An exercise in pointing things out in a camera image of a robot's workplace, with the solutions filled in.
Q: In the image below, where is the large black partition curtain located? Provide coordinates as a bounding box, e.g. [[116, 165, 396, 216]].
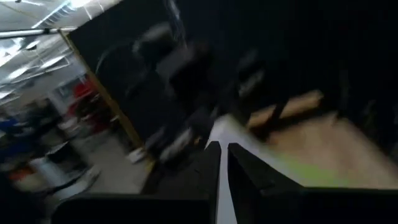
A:
[[60, 0, 398, 162]]

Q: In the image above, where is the white mesh pouch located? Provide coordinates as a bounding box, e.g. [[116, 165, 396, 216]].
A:
[[205, 113, 354, 224]]

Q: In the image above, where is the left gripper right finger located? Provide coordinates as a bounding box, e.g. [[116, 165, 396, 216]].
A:
[[227, 142, 398, 224]]

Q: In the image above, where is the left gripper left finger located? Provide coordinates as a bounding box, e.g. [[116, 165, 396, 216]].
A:
[[51, 141, 222, 224]]

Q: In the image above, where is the red chair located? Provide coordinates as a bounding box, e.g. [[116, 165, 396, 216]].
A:
[[67, 79, 106, 133]]

